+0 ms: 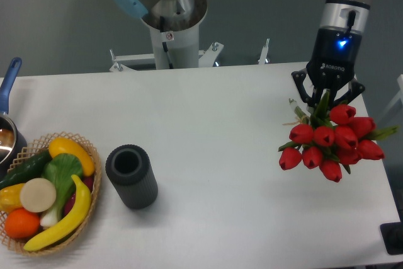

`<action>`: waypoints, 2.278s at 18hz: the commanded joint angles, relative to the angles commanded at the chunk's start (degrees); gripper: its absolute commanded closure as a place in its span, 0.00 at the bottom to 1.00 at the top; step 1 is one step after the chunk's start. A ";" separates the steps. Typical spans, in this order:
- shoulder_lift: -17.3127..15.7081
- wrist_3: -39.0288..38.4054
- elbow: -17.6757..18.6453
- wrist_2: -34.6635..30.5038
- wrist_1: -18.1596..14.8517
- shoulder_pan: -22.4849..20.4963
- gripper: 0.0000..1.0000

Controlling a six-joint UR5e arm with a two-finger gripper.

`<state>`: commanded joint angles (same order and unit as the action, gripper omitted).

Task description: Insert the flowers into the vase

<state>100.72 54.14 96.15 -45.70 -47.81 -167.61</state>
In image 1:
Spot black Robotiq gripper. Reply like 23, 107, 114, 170
291, 28, 366, 107

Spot red tulip bouquet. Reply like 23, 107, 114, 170
278, 92, 399, 183

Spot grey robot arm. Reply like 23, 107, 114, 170
114, 0, 372, 108

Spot dark grey ribbed vase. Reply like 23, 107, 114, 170
105, 144, 158, 209

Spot black device at table edge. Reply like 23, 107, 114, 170
380, 222, 402, 255

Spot dark red vegetable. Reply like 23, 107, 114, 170
63, 176, 94, 217

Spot yellow squash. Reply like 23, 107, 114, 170
48, 137, 95, 177

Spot yellow banana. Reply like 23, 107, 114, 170
23, 175, 91, 252

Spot green bok choy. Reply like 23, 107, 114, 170
40, 153, 83, 229

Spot woven wicker basket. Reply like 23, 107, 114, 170
1, 132, 102, 257

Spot green cucumber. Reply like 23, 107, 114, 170
1, 150, 52, 189

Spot beige round disc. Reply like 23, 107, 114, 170
20, 178, 56, 213

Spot yellow bell pepper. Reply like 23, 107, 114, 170
0, 183, 25, 213

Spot orange fruit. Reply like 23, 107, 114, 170
4, 208, 40, 239

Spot white frame at right edge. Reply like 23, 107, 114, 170
375, 75, 402, 127

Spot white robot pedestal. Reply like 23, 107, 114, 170
108, 0, 271, 73

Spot blue handled saucepan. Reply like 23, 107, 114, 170
1, 57, 27, 180

